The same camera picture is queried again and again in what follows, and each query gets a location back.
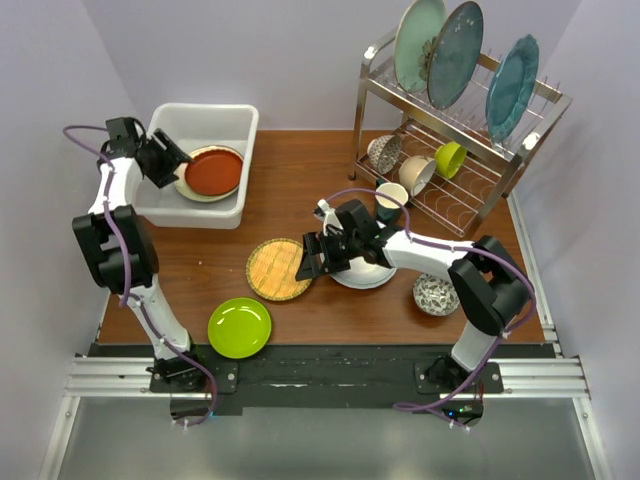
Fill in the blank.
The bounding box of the woven bamboo plate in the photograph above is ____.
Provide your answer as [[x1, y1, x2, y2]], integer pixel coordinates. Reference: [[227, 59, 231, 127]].
[[245, 238, 311, 302]]

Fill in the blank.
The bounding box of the black white patterned bowl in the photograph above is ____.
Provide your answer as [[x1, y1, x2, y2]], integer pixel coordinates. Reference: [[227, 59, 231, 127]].
[[413, 273, 460, 317]]

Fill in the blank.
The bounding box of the dark green mug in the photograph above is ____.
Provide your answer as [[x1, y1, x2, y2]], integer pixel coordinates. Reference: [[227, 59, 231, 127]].
[[375, 182, 409, 224]]

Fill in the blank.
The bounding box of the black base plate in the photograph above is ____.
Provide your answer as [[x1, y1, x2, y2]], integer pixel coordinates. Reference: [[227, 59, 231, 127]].
[[87, 342, 506, 416]]

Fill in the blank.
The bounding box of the lime green bowl in rack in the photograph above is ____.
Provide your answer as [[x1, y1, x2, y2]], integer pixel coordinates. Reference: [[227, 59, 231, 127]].
[[435, 142, 467, 179]]

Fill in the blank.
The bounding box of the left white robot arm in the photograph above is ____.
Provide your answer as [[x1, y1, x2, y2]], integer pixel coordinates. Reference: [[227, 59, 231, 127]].
[[72, 117, 213, 392]]

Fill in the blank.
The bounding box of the mint green plate in rack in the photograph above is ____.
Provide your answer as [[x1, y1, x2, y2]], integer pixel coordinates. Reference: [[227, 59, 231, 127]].
[[393, 0, 447, 93]]

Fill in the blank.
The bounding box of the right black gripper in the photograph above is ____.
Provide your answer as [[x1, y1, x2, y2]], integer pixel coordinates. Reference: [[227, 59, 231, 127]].
[[295, 230, 361, 282]]

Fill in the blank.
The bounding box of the patterned bowl in rack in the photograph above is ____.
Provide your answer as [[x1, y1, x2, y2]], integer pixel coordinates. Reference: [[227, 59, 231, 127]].
[[367, 135, 402, 175]]

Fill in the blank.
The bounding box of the red round plate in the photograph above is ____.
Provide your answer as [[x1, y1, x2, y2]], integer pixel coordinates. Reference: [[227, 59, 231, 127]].
[[184, 148, 243, 196]]

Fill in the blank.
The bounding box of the metal dish rack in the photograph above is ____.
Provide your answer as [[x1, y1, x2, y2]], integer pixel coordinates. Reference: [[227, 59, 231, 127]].
[[348, 32, 572, 237]]

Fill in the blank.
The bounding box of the blue-grey speckled plate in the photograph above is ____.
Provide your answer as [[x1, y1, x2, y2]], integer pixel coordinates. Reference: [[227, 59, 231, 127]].
[[427, 1, 484, 110]]

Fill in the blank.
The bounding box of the cream bowl in rack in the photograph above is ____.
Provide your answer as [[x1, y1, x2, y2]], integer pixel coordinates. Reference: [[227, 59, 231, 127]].
[[399, 156, 437, 197]]

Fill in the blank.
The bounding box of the lime green plate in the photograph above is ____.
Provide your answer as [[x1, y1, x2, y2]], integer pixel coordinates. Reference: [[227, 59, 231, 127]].
[[207, 297, 272, 359]]

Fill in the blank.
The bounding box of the white blue-rimmed deep plate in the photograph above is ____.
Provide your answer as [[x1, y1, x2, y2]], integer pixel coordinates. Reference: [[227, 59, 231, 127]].
[[331, 257, 397, 290]]

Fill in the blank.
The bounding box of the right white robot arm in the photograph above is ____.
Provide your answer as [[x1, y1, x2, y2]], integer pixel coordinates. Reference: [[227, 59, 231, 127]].
[[295, 199, 535, 393]]

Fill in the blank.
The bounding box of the white plastic bin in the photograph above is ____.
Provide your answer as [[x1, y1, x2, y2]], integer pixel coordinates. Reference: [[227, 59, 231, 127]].
[[134, 103, 259, 229]]

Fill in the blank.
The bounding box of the aluminium rail frame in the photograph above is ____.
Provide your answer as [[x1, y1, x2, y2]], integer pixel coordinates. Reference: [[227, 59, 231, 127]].
[[37, 189, 614, 480]]

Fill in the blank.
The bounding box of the teal scalloped plate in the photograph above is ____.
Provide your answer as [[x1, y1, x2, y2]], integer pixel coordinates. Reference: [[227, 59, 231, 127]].
[[485, 34, 539, 143]]

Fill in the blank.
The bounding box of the cream leaf pattern plate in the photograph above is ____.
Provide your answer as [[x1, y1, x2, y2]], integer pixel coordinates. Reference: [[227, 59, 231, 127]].
[[174, 145, 243, 203]]

